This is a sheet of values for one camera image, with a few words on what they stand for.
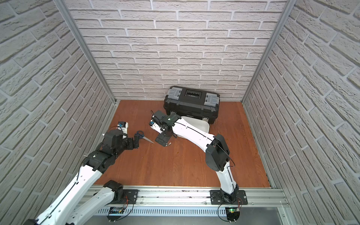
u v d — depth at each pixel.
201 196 0.76
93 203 0.54
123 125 0.65
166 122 0.59
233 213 0.71
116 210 0.73
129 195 0.75
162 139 0.74
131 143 0.67
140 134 0.99
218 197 0.73
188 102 0.94
